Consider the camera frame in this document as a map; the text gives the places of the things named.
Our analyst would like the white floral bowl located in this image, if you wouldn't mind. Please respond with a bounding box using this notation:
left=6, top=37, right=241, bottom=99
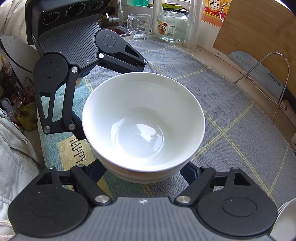
left=82, top=72, right=205, bottom=173
left=99, top=160, right=188, bottom=184

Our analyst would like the white plate back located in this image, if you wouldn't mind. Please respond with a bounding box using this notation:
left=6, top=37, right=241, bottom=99
left=270, top=198, right=296, bottom=240

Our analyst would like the clear glass mug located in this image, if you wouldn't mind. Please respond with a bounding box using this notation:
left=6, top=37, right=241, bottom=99
left=126, top=14, right=151, bottom=40

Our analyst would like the grey checked dish mat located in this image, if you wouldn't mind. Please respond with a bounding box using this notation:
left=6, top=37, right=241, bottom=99
left=38, top=38, right=295, bottom=206

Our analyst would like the plastic cup stack short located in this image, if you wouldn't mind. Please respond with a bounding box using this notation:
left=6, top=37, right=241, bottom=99
left=152, top=0, right=163, bottom=34

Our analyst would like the glass jar yellow lid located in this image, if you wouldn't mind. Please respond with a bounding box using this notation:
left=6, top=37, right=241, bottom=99
left=157, top=3, right=188, bottom=43

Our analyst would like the plastic cup stack tall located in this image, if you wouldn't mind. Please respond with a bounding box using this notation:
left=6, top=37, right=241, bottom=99
left=184, top=0, right=204, bottom=49

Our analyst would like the orange cooking wine jug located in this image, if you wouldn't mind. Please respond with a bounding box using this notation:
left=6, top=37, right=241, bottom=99
left=202, top=0, right=232, bottom=28

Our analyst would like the bamboo cutting board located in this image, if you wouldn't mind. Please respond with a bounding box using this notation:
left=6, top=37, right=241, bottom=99
left=213, top=0, right=295, bottom=94

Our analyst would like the metal wire board stand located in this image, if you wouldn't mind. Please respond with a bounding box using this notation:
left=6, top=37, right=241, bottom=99
left=233, top=52, right=291, bottom=123

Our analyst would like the kitchen knife black handle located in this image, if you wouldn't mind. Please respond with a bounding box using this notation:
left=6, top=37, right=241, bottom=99
left=227, top=51, right=296, bottom=110

